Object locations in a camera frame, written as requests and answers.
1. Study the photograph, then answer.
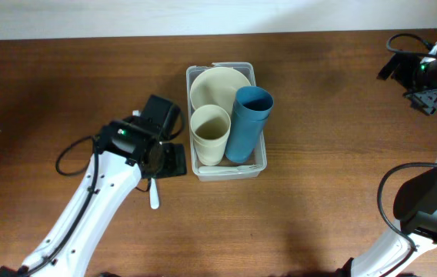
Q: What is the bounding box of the white plastic fork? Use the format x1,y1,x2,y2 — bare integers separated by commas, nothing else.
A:
198,165,260,174

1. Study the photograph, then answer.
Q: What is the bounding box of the white plastic spoon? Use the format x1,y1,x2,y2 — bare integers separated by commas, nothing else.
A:
148,179,160,210

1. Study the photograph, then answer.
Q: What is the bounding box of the cream cup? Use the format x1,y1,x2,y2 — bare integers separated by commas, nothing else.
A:
190,105,231,146
193,139,226,165

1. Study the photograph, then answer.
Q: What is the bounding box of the cream bowl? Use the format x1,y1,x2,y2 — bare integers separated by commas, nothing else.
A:
190,67,251,115

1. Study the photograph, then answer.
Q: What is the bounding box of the blue cup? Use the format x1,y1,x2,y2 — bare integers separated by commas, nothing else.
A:
225,112,268,164
232,86,274,121

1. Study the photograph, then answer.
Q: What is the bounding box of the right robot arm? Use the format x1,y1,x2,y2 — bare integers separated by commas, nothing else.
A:
335,40,437,277

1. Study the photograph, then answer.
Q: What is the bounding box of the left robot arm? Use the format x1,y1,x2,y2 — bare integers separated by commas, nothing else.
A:
0,95,187,276

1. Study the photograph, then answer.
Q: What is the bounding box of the clear plastic container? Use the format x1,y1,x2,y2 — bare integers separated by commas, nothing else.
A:
186,62,268,182

